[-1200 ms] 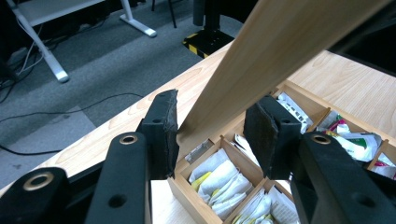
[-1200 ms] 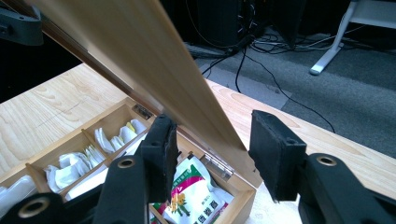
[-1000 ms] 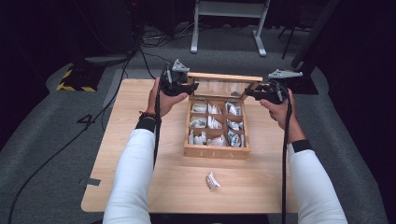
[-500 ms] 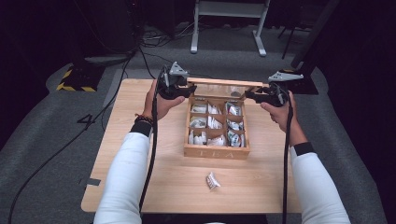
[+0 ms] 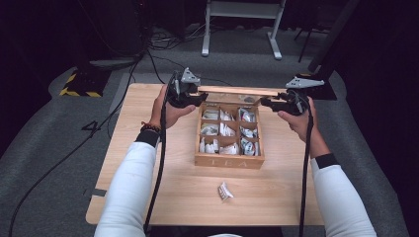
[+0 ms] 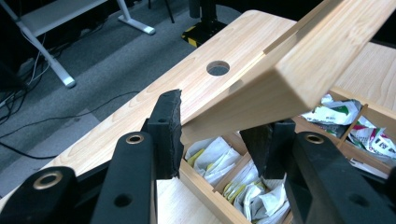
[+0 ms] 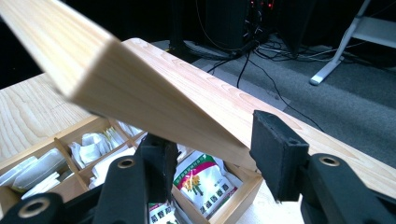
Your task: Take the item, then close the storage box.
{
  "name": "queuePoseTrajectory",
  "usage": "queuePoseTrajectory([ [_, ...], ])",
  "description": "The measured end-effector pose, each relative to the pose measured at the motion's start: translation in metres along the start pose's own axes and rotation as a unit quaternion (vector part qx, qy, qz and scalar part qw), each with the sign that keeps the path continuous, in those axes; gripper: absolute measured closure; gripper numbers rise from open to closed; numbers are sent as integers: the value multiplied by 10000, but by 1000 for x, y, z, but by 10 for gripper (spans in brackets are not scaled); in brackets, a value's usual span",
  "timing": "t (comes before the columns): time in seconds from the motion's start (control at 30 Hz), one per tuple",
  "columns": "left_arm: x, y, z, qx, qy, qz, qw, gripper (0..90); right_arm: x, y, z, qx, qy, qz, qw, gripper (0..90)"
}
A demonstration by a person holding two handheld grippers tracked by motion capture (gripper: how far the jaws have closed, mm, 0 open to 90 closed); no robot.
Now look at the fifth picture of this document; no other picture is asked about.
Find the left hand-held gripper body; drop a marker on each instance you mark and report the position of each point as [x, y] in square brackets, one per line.
[179, 94]

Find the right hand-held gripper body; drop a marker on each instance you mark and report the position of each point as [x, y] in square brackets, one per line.
[296, 102]

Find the wooden box lid with glass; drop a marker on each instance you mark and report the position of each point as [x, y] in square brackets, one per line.
[237, 91]

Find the wooden tea box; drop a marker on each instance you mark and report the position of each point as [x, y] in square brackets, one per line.
[229, 161]

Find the person's left hand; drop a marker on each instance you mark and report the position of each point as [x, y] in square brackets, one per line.
[164, 113]

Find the person's right hand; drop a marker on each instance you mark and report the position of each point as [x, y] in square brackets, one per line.
[304, 126]

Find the group of tea bags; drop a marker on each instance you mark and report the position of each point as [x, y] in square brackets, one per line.
[247, 116]

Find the black metal stand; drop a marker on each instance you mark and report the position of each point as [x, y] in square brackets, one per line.
[332, 39]

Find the white striped tea bag packet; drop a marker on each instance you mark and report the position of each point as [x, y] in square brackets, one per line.
[225, 191]

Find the black yellow striped stand base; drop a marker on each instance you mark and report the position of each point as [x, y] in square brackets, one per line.
[82, 84]

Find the grey tape strip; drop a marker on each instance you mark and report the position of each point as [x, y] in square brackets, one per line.
[96, 192]

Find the white metal table frame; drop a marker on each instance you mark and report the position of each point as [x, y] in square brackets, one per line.
[242, 10]

